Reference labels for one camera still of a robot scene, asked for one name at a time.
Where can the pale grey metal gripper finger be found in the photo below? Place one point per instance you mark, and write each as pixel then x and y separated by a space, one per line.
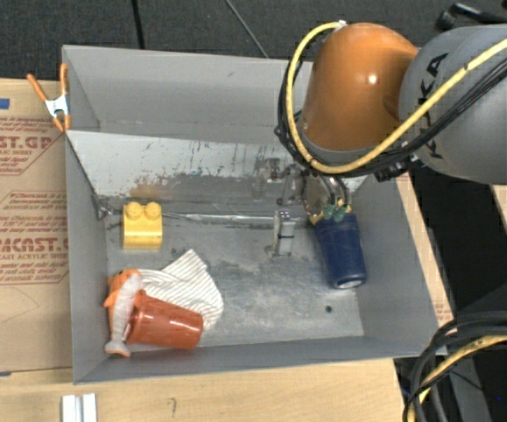
pixel 286 235

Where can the grey metal bin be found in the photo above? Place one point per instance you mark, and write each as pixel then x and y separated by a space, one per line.
pixel 253 279

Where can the dark blue cup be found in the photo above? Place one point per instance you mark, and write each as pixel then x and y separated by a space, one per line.
pixel 341 253

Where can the white striped cloth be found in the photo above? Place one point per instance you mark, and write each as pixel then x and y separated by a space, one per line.
pixel 191 286

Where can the yellow toy brick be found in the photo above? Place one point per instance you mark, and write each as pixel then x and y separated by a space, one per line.
pixel 142 231

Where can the orange plastic cup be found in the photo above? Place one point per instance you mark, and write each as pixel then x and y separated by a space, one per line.
pixel 165 323

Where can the orange and white toy fish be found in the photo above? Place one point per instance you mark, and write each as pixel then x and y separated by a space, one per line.
pixel 123 301

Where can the brown cardboard board red print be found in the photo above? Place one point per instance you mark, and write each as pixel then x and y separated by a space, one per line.
pixel 20 279

